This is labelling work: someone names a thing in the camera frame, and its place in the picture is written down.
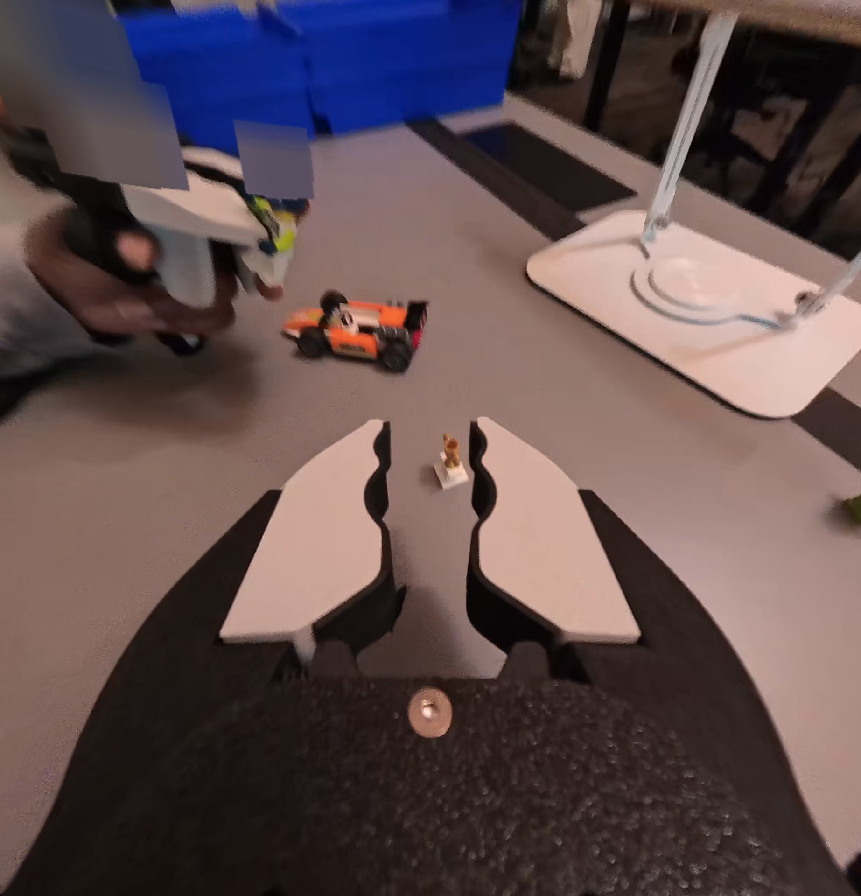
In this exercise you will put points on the orange lego race car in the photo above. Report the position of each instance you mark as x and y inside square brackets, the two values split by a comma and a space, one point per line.
[358, 329]

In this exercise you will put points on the small tan lego piece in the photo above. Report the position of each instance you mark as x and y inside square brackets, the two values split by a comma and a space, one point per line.
[451, 462]

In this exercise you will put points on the person's left forearm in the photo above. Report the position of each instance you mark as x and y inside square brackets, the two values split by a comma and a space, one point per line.
[3, 308]

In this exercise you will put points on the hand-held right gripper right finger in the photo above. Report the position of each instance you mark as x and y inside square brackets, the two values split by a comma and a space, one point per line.
[549, 553]

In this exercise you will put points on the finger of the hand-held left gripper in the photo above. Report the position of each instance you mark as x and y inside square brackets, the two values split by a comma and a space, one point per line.
[213, 165]
[192, 210]

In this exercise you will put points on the person's left hand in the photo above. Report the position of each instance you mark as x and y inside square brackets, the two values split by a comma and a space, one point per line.
[66, 287]

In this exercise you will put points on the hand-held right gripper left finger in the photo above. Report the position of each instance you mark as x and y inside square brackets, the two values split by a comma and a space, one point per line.
[311, 553]

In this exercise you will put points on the white booklet stand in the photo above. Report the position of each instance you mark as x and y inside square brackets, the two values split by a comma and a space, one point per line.
[710, 308]

